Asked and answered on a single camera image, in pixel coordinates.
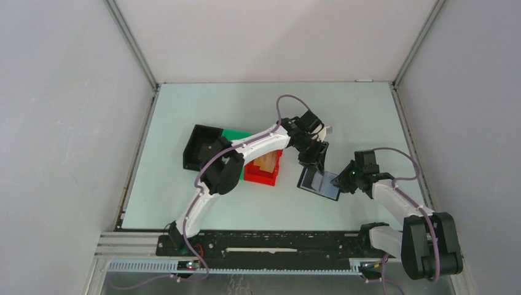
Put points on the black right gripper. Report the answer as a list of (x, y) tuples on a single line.
[(341, 179)]

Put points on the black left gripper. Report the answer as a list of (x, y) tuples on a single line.
[(317, 160)]

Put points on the black leather card holder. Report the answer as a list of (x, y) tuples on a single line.
[(321, 185)]

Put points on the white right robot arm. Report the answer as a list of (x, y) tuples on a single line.
[(427, 245)]

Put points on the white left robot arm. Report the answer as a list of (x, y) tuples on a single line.
[(224, 160)]

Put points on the orange cards in red bin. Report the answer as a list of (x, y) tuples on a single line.
[(267, 162)]

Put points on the red plastic bin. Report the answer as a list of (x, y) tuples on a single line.
[(254, 175)]

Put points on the green plastic bin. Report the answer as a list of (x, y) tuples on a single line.
[(231, 135)]

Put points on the black plastic bin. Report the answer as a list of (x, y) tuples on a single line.
[(199, 143)]

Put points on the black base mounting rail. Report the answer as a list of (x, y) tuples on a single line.
[(241, 252)]

